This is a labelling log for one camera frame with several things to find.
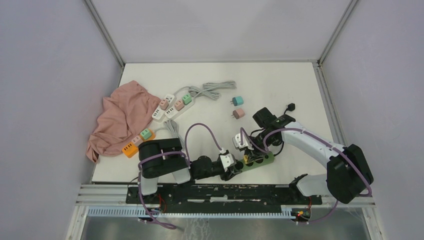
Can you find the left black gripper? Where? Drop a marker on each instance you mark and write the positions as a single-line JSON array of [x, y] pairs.
[[231, 172]]

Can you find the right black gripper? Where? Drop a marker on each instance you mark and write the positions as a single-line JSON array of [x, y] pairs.
[[254, 154]]

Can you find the green power strip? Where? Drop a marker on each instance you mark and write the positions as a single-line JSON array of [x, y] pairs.
[[257, 161]]

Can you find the pink charger plug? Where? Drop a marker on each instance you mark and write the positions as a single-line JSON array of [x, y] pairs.
[[238, 113]]

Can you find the teal usb charger plug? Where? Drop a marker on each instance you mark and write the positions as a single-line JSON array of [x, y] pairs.
[[237, 101]]

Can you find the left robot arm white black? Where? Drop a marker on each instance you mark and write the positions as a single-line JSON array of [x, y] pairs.
[[165, 156]]

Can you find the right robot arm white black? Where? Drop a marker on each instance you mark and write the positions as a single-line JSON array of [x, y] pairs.
[[348, 174]]

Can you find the pink plug on right strip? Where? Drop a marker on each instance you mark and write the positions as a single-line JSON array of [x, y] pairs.
[[179, 105]]

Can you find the green plug on white strip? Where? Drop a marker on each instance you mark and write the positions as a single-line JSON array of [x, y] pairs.
[[187, 99]]

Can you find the orange power strip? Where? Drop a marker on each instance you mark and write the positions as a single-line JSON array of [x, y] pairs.
[[132, 147]]

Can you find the pink cloth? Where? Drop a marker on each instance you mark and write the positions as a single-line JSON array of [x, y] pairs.
[[126, 112]]

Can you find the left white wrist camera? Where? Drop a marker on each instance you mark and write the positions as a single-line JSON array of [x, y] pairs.
[[227, 160]]

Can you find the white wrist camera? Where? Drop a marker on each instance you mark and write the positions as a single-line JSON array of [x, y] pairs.
[[241, 142], [227, 160]]

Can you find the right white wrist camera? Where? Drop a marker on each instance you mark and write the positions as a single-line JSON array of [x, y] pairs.
[[241, 142]]

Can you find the black mounting base plate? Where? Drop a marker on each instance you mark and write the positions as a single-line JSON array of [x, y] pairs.
[[222, 198]]

